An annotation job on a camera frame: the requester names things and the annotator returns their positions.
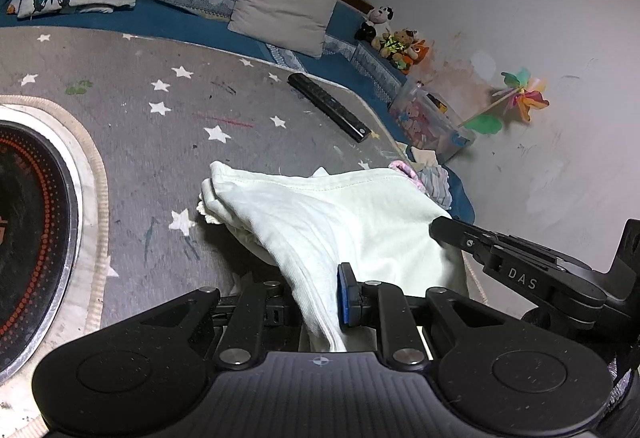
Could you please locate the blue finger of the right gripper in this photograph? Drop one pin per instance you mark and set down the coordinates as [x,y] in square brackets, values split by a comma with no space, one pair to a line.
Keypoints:
[461,235]

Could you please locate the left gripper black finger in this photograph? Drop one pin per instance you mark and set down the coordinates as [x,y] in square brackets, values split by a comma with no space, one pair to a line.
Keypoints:
[352,304]

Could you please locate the pale green t-shirt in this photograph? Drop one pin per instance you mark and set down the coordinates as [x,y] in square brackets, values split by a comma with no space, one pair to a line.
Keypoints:
[376,220]

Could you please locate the folded striped cloth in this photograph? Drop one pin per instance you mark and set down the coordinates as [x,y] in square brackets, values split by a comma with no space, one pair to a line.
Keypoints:
[435,180]

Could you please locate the pink wrapped packet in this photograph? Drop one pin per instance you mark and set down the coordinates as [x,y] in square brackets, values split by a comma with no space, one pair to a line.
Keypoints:
[407,171]

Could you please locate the clear plastic toy box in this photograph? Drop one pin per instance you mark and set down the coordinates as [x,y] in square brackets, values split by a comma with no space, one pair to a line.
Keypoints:
[429,122]

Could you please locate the colourful paper pinwheel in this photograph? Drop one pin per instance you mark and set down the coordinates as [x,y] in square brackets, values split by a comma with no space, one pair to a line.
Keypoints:
[521,94]

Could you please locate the orange fox plush toy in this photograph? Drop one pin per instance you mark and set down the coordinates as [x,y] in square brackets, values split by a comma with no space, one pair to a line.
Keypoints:
[417,51]

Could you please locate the black remote control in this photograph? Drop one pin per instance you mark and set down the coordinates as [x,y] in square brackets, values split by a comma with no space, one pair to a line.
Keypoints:
[329,106]

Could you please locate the brown bear plush toy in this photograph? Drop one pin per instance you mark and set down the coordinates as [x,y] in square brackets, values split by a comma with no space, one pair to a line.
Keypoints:
[398,48]

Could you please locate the beige cushion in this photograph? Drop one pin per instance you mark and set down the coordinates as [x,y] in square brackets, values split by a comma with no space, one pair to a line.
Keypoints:
[296,25]

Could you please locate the round induction cooktop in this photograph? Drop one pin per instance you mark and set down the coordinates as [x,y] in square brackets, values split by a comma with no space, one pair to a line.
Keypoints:
[54,231]

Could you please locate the blue bench sofa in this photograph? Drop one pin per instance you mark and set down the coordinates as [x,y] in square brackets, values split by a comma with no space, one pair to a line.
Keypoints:
[344,60]

